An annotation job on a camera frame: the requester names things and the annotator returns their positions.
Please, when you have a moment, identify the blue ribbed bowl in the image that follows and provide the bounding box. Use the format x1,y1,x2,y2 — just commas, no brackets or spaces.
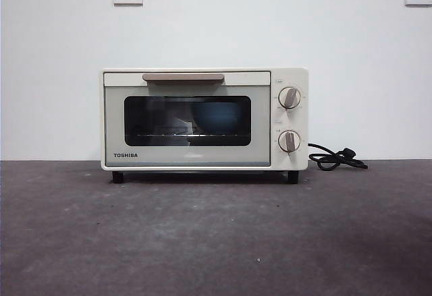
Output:
192,102,242,133

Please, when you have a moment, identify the cream Toshiba toaster oven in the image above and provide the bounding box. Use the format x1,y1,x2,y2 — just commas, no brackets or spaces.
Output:
100,67,310,185

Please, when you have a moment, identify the beige oven knob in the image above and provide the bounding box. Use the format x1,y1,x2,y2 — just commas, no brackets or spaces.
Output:
277,129,302,153
277,86,302,111

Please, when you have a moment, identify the black oven power cable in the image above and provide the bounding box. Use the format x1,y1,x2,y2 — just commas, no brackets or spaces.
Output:
307,142,369,171

